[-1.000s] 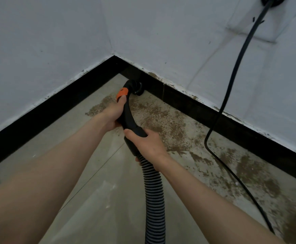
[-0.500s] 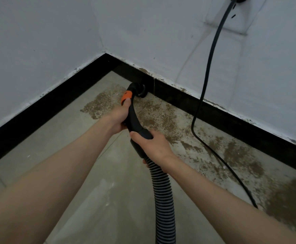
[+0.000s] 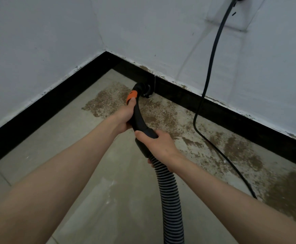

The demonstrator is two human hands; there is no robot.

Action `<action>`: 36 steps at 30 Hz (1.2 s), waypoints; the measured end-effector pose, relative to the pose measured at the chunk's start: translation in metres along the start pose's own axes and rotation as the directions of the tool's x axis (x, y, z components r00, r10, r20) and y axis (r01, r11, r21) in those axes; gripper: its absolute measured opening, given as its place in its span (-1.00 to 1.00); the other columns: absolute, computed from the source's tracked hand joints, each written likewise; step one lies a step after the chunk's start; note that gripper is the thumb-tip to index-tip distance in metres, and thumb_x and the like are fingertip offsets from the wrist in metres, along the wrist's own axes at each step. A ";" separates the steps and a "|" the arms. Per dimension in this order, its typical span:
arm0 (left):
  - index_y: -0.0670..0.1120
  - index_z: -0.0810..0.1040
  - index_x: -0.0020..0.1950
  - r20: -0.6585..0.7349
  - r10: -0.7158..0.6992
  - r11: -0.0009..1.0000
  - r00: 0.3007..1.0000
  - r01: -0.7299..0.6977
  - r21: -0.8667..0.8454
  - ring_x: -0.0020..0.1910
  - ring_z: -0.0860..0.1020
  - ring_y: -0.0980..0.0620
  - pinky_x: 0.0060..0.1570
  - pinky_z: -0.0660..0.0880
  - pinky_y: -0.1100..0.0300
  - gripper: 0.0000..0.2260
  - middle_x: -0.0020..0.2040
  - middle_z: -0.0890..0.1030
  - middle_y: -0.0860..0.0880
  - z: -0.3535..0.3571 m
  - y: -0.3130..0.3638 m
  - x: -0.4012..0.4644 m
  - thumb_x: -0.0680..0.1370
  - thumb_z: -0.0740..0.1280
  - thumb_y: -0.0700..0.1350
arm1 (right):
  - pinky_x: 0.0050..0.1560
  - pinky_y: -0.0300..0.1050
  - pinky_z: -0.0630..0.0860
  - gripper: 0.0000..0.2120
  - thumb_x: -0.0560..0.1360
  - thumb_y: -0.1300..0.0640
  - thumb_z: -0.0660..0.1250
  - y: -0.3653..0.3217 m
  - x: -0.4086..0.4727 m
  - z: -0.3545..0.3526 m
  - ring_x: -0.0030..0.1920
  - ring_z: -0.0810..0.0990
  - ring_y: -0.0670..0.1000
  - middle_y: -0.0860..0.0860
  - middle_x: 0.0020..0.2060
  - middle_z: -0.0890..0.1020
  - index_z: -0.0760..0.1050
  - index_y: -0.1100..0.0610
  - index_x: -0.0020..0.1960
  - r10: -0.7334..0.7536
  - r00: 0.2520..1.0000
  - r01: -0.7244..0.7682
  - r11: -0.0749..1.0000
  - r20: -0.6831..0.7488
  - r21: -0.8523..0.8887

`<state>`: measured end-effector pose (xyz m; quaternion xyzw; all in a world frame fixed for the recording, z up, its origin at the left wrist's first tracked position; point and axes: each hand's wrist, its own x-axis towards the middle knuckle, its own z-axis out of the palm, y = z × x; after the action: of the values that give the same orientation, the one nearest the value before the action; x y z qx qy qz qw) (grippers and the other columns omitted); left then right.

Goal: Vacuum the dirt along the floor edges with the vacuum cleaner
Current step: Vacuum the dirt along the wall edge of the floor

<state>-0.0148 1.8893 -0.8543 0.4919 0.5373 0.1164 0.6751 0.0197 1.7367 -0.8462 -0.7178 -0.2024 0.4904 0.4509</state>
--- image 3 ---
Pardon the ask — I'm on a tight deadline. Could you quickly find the person's right hand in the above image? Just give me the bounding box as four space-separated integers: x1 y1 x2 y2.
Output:
134 129 187 175

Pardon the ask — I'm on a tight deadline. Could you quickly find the person's right forearm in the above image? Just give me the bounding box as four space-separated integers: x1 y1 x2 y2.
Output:
172 157 296 244

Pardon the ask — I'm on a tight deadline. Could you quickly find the person's left hand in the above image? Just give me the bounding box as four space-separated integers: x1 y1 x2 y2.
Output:
111 98 137 135

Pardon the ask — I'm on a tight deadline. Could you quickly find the black power cord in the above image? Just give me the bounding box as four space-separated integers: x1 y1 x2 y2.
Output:
193 0 258 200

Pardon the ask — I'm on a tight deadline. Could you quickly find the black baseboard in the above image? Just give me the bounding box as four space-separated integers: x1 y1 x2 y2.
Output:
0 50 296 172

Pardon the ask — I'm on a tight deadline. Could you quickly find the person's left forearm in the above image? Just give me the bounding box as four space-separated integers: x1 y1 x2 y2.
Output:
0 119 119 244

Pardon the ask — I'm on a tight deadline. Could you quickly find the white wall socket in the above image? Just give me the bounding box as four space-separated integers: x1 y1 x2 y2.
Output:
205 0 267 32

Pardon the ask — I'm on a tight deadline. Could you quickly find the black ribbed vacuum hose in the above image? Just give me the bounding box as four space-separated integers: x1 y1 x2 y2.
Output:
125 82 185 244

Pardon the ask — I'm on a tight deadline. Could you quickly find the brown dirt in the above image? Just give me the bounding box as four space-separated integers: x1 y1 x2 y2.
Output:
81 81 296 225

